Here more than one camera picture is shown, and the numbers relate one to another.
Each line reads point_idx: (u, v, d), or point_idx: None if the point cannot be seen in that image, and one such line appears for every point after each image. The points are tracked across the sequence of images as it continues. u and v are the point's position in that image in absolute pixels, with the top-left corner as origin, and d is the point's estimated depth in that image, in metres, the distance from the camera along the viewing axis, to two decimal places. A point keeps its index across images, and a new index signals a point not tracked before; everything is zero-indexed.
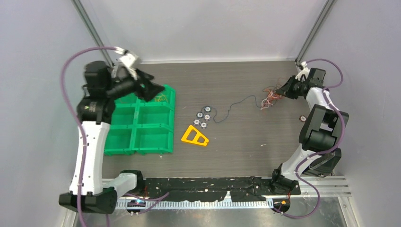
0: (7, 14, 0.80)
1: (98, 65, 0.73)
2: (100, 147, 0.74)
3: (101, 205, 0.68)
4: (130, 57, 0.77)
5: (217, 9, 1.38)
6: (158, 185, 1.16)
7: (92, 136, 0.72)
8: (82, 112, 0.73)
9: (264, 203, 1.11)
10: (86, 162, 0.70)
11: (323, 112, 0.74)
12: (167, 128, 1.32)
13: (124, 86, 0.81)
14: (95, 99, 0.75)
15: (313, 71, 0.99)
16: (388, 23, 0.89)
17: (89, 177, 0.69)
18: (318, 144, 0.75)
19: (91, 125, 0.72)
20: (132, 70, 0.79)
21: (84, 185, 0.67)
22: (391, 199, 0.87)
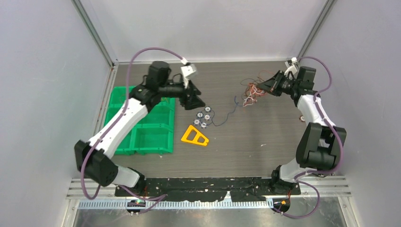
0: (8, 14, 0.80)
1: (163, 65, 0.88)
2: (132, 123, 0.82)
3: (103, 170, 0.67)
4: (189, 69, 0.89)
5: (217, 9, 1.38)
6: (158, 185, 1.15)
7: (131, 110, 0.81)
8: (135, 91, 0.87)
9: (264, 203, 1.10)
10: (114, 126, 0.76)
11: (318, 130, 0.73)
12: (167, 128, 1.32)
13: (172, 90, 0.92)
14: (148, 87, 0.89)
15: (304, 72, 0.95)
16: (388, 23, 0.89)
17: (109, 138, 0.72)
18: (318, 164, 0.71)
19: (135, 103, 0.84)
20: (186, 81, 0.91)
21: (101, 142, 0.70)
22: (391, 199, 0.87)
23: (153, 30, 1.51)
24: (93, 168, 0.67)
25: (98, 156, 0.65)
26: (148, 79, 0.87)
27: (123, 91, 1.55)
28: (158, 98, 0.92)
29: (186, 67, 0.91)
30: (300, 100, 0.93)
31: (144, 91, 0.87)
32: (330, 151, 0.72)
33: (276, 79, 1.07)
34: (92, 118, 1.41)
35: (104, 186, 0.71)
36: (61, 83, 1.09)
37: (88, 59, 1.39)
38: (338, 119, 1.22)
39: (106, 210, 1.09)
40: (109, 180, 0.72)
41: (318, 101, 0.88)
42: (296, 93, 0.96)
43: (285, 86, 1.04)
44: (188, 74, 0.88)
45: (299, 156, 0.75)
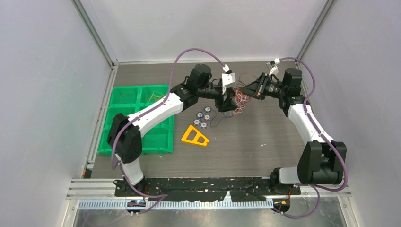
0: (7, 14, 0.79)
1: (205, 69, 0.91)
2: (167, 113, 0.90)
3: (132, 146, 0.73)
4: (229, 78, 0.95)
5: (217, 9, 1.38)
6: (158, 185, 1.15)
7: (169, 103, 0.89)
8: (176, 88, 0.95)
9: (264, 203, 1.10)
10: (153, 110, 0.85)
11: (318, 150, 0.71)
12: (167, 129, 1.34)
13: (210, 92, 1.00)
14: (189, 88, 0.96)
15: (291, 80, 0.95)
16: (388, 23, 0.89)
17: (146, 119, 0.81)
18: (322, 181, 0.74)
19: (175, 98, 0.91)
20: (224, 88, 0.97)
21: (139, 120, 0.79)
22: (391, 199, 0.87)
23: (153, 30, 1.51)
24: (123, 144, 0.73)
25: (132, 132, 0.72)
26: (190, 81, 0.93)
27: (123, 91, 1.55)
28: (196, 99, 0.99)
29: (227, 75, 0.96)
30: (291, 111, 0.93)
31: (185, 90, 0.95)
32: (333, 167, 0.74)
33: (261, 83, 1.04)
34: (92, 118, 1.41)
35: (126, 161, 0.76)
36: (61, 83, 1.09)
37: (87, 59, 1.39)
38: (338, 119, 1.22)
39: (106, 210, 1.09)
40: (132, 159, 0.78)
41: (310, 113, 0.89)
42: (285, 102, 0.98)
43: (272, 90, 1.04)
44: (228, 83, 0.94)
45: (302, 175, 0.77)
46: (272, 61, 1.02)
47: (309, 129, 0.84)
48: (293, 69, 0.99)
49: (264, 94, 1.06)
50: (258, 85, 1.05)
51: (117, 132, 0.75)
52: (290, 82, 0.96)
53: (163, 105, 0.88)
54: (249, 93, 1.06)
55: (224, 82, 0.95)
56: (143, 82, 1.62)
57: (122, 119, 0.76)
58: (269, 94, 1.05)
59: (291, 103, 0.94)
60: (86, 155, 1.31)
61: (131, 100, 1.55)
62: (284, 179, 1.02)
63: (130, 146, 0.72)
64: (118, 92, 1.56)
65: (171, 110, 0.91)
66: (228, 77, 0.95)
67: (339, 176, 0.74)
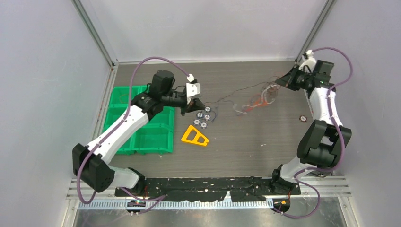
0: (8, 14, 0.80)
1: (168, 74, 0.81)
2: (132, 130, 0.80)
3: (99, 177, 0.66)
4: (194, 89, 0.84)
5: (216, 9, 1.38)
6: (158, 185, 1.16)
7: (132, 117, 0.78)
8: (137, 98, 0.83)
9: (264, 203, 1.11)
10: (115, 131, 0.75)
11: (322, 129, 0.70)
12: (167, 128, 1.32)
13: (176, 100, 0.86)
14: (152, 96, 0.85)
15: (321, 64, 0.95)
16: (388, 23, 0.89)
17: (108, 144, 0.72)
18: (317, 160, 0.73)
19: (137, 110, 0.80)
20: (188, 100, 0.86)
21: (99, 147, 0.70)
22: (391, 199, 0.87)
23: (153, 30, 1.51)
24: (90, 173, 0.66)
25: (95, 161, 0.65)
26: (152, 87, 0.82)
27: (123, 91, 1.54)
28: (159, 107, 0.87)
29: (191, 86, 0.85)
30: (313, 93, 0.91)
31: (147, 98, 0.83)
32: (332, 149, 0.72)
33: (292, 74, 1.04)
34: (92, 118, 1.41)
35: (99, 190, 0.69)
36: (61, 83, 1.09)
37: (88, 59, 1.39)
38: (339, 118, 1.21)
39: (107, 210, 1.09)
40: (104, 186, 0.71)
41: (331, 98, 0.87)
42: (311, 84, 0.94)
43: (300, 80, 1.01)
44: (192, 95, 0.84)
45: (300, 150, 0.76)
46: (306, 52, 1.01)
47: (323, 110, 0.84)
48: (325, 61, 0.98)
49: (294, 86, 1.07)
50: (289, 76, 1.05)
51: (80, 164, 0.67)
52: (319, 68, 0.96)
53: (124, 123, 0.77)
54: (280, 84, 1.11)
55: (187, 92, 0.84)
56: (143, 82, 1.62)
57: (82, 150, 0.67)
58: (298, 84, 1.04)
59: (316, 86, 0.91)
60: None
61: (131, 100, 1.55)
62: (284, 175, 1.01)
63: (97, 176, 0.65)
64: (119, 92, 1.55)
65: (136, 126, 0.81)
66: (192, 87, 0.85)
67: (335, 161, 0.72)
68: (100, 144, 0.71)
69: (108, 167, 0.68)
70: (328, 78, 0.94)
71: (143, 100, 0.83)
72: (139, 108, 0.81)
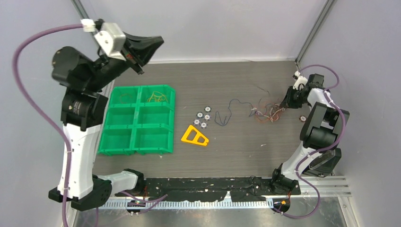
0: (7, 14, 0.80)
1: (70, 56, 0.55)
2: (90, 151, 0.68)
3: (91, 203, 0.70)
4: (106, 39, 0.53)
5: (216, 9, 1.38)
6: (158, 185, 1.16)
7: (76, 143, 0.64)
8: (65, 112, 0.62)
9: (264, 203, 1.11)
10: (72, 164, 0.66)
11: (322, 109, 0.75)
12: (167, 128, 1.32)
13: (111, 67, 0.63)
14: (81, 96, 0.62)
15: (312, 76, 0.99)
16: (388, 23, 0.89)
17: (75, 182, 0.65)
18: (320, 139, 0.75)
19: (74, 128, 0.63)
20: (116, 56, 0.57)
21: (70, 190, 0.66)
22: (391, 199, 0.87)
23: (153, 30, 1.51)
24: None
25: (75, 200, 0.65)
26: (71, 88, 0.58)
27: (123, 91, 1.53)
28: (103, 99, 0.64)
29: (99, 34, 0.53)
30: (311, 93, 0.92)
31: (75, 106, 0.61)
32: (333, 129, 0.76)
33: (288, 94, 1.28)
34: None
35: (101, 204, 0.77)
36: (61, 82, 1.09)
37: None
38: None
39: (107, 210, 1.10)
40: (105, 196, 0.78)
41: (328, 92, 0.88)
42: (309, 88, 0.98)
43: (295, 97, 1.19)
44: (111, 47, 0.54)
45: (302, 133, 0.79)
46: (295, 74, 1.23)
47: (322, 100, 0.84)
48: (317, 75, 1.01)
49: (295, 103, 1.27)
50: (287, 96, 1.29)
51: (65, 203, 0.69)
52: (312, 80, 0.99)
53: (73, 153, 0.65)
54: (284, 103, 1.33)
55: (103, 48, 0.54)
56: (143, 82, 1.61)
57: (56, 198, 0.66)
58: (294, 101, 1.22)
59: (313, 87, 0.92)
60: None
61: (130, 99, 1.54)
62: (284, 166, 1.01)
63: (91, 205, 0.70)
64: (118, 92, 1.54)
65: (90, 143, 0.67)
66: (101, 35, 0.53)
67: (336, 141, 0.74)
68: (69, 186, 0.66)
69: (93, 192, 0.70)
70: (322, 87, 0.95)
71: (73, 110, 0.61)
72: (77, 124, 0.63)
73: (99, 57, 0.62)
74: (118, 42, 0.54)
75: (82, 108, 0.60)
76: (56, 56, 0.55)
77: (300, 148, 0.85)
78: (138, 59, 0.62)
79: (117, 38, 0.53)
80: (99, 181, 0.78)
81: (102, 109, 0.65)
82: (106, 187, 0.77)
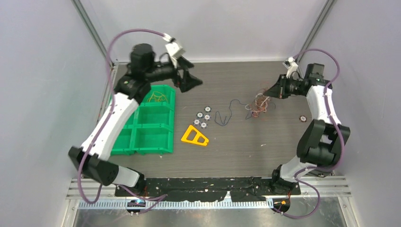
0: (8, 15, 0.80)
1: (145, 49, 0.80)
2: (122, 119, 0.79)
3: (102, 172, 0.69)
4: (174, 46, 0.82)
5: (216, 10, 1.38)
6: (158, 185, 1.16)
7: (119, 108, 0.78)
8: (121, 84, 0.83)
9: (264, 203, 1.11)
10: (106, 125, 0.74)
11: (320, 127, 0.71)
12: (167, 129, 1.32)
13: (162, 72, 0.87)
14: (135, 77, 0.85)
15: (311, 66, 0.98)
16: (388, 22, 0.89)
17: (102, 141, 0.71)
18: (318, 158, 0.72)
19: (123, 98, 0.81)
20: (174, 59, 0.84)
21: (93, 146, 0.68)
22: (391, 198, 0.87)
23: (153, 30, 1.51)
24: (91, 172, 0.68)
25: (94, 161, 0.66)
26: (132, 67, 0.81)
27: None
28: (147, 86, 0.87)
29: (170, 44, 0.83)
30: (310, 91, 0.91)
31: (131, 82, 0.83)
32: (331, 148, 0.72)
33: (281, 85, 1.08)
34: (92, 119, 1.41)
35: (105, 184, 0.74)
36: (61, 83, 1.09)
37: (88, 59, 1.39)
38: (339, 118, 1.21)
39: (107, 210, 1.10)
40: (110, 178, 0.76)
41: (328, 95, 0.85)
42: (308, 82, 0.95)
43: (293, 88, 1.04)
44: (175, 52, 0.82)
45: (300, 149, 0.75)
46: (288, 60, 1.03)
47: (321, 109, 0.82)
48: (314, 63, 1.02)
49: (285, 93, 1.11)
50: (279, 87, 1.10)
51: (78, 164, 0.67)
52: (312, 69, 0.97)
53: (112, 115, 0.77)
54: (274, 95, 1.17)
55: (169, 51, 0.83)
56: None
57: (77, 152, 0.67)
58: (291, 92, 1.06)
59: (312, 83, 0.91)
60: None
61: None
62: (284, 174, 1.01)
63: (101, 172, 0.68)
64: None
65: (126, 114, 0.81)
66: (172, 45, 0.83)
67: (335, 159, 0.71)
68: (94, 143, 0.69)
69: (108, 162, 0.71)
70: (322, 77, 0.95)
71: (127, 84, 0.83)
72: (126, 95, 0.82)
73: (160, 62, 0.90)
74: (180, 50, 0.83)
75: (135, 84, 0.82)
76: (136, 47, 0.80)
77: (298, 160, 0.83)
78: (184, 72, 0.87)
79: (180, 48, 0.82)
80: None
81: (144, 93, 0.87)
82: (114, 169, 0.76)
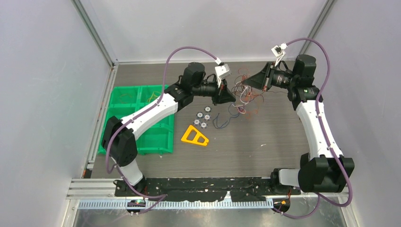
0: (8, 15, 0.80)
1: (199, 67, 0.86)
2: (162, 115, 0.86)
3: (126, 149, 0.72)
4: (223, 68, 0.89)
5: (217, 10, 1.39)
6: (158, 185, 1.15)
7: (164, 105, 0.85)
8: (171, 89, 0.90)
9: (264, 203, 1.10)
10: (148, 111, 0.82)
11: (323, 169, 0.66)
12: (167, 128, 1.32)
13: (206, 90, 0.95)
14: (183, 88, 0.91)
15: (303, 67, 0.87)
16: (388, 23, 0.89)
17: (140, 122, 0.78)
18: (322, 190, 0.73)
19: (170, 100, 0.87)
20: (219, 80, 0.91)
21: (132, 123, 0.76)
22: (391, 199, 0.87)
23: (153, 30, 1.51)
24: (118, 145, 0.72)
25: (126, 134, 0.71)
26: (184, 80, 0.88)
27: (123, 91, 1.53)
28: (190, 99, 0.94)
29: (220, 66, 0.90)
30: (300, 108, 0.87)
31: (180, 91, 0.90)
32: (335, 179, 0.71)
33: (267, 75, 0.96)
34: (93, 119, 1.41)
35: (122, 164, 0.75)
36: (61, 82, 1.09)
37: (88, 59, 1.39)
38: (338, 118, 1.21)
39: (107, 210, 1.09)
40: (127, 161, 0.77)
41: (321, 115, 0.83)
42: (296, 94, 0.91)
43: (280, 80, 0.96)
44: (222, 74, 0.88)
45: (303, 182, 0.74)
46: (279, 47, 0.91)
47: (318, 136, 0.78)
48: (305, 56, 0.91)
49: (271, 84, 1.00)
50: (264, 77, 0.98)
51: (111, 135, 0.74)
52: (302, 71, 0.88)
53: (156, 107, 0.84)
54: (255, 85, 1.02)
55: (217, 73, 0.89)
56: (143, 82, 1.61)
57: (115, 122, 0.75)
58: (276, 84, 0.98)
59: (302, 99, 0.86)
60: (86, 155, 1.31)
61: (130, 99, 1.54)
62: (284, 179, 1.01)
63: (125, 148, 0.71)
64: (119, 92, 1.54)
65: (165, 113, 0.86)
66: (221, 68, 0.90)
67: (340, 187, 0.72)
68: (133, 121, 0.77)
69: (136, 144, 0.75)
70: (311, 80, 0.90)
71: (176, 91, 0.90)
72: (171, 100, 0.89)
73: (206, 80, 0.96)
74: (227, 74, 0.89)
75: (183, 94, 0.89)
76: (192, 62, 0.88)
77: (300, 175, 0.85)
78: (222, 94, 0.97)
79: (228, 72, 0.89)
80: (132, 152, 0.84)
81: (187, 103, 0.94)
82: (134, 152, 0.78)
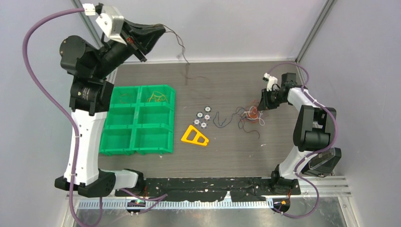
0: (7, 15, 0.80)
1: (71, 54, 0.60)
2: (95, 138, 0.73)
3: (98, 192, 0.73)
4: (105, 21, 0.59)
5: (216, 10, 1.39)
6: (158, 185, 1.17)
7: (85, 128, 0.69)
8: (74, 98, 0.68)
9: (264, 203, 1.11)
10: (79, 150, 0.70)
11: (309, 112, 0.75)
12: (167, 128, 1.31)
13: (115, 54, 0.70)
14: (87, 84, 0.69)
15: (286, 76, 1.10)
16: (388, 23, 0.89)
17: (82, 169, 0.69)
18: (314, 144, 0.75)
19: (83, 116, 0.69)
20: (116, 38, 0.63)
21: (77, 176, 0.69)
22: (392, 199, 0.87)
23: None
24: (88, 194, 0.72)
25: (82, 190, 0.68)
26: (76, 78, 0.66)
27: (123, 91, 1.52)
28: (108, 85, 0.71)
29: (99, 17, 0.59)
30: (291, 94, 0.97)
31: (85, 92, 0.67)
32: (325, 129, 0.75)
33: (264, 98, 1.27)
34: None
35: (107, 194, 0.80)
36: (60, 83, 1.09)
37: None
38: (338, 118, 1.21)
39: (107, 210, 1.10)
40: (108, 188, 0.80)
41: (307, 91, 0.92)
42: (285, 89, 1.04)
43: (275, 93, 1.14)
44: (110, 30, 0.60)
45: (296, 138, 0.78)
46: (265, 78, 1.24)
47: (304, 99, 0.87)
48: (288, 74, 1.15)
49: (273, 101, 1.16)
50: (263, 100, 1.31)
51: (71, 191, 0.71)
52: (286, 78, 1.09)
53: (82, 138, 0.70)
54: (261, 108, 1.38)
55: (103, 29, 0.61)
56: (144, 82, 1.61)
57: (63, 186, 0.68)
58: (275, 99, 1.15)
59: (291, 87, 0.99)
60: None
61: (130, 99, 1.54)
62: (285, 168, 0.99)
63: (96, 193, 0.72)
64: (118, 92, 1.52)
65: (96, 128, 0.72)
66: (101, 17, 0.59)
67: (330, 139, 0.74)
68: (76, 173, 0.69)
69: (99, 184, 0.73)
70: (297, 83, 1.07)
71: (82, 96, 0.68)
72: (85, 110, 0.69)
73: (103, 45, 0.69)
74: (117, 22, 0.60)
75: (91, 94, 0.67)
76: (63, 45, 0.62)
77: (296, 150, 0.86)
78: (139, 45, 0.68)
79: (116, 19, 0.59)
80: (103, 172, 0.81)
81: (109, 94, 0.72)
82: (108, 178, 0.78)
